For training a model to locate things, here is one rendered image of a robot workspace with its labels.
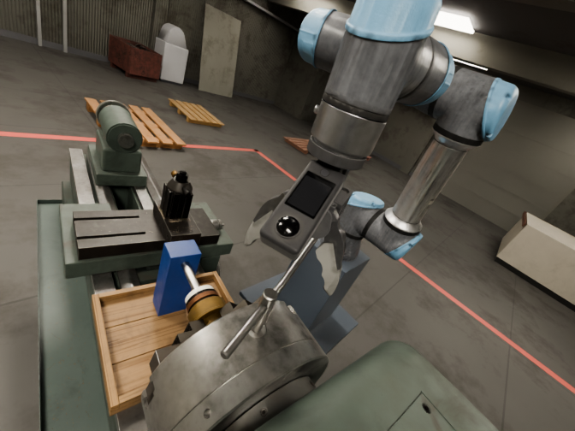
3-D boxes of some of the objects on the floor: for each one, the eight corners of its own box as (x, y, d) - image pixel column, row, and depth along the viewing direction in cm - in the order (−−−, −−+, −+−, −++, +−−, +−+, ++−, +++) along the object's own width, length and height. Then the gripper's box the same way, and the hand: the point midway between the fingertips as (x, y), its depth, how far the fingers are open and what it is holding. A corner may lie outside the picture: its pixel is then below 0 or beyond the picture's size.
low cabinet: (643, 356, 396) (705, 321, 358) (490, 258, 503) (524, 222, 465) (614, 309, 529) (656, 279, 491) (497, 239, 636) (524, 210, 597)
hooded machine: (174, 79, 762) (182, 28, 702) (183, 86, 735) (192, 33, 675) (151, 73, 714) (157, 18, 654) (160, 80, 688) (168, 23, 628)
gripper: (420, 171, 34) (354, 278, 44) (286, 112, 38) (254, 221, 49) (417, 192, 27) (340, 314, 37) (253, 117, 31) (225, 244, 42)
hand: (283, 272), depth 41 cm, fingers open, 14 cm apart
